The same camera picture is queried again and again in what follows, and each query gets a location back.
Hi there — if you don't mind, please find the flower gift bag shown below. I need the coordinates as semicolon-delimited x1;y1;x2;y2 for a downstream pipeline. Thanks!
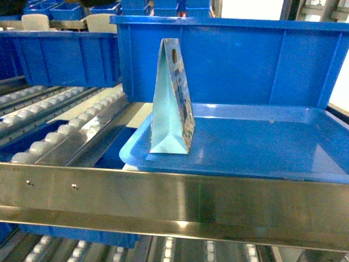
150;38;195;154

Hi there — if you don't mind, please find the large blue crate behind tray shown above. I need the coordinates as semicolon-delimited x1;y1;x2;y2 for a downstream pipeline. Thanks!
110;16;348;109

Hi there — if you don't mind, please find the white roller track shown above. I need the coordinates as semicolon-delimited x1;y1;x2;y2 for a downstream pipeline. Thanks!
10;86;123;164

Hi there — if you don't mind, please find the blue plastic tray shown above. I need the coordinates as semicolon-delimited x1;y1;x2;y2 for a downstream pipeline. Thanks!
119;104;348;184

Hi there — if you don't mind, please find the blue crate on left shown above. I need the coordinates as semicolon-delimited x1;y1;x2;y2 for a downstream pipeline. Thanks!
1;31;121;88

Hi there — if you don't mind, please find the stainless steel front rail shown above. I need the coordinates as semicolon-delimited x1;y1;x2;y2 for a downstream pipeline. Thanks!
1;163;348;252

